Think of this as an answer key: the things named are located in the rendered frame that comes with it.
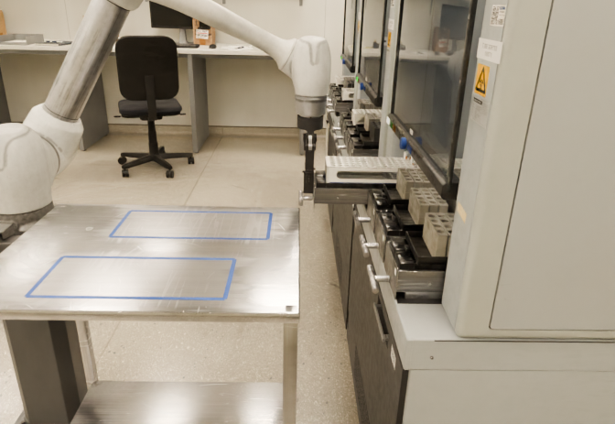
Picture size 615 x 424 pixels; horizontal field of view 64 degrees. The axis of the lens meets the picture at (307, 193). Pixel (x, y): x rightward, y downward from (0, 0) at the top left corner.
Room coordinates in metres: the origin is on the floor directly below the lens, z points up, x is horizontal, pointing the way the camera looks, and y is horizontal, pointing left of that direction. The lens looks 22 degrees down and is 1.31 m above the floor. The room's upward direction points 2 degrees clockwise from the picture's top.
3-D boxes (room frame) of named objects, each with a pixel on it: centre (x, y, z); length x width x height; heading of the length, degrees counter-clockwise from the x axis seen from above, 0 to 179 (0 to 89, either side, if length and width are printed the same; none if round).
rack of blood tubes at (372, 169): (1.38, -0.20, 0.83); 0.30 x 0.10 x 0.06; 92
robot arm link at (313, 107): (1.38, 0.00, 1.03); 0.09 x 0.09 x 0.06
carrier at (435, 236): (0.93, -0.27, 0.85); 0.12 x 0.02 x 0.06; 1
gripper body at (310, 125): (1.38, 0.00, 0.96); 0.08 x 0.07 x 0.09; 2
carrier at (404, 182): (1.23, -0.26, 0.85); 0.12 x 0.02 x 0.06; 2
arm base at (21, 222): (1.24, 0.80, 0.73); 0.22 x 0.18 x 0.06; 2
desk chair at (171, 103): (3.80, 1.23, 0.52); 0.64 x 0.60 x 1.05; 22
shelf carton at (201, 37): (4.70, 0.98, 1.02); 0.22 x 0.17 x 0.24; 1
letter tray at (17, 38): (4.34, 2.48, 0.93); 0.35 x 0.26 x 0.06; 6
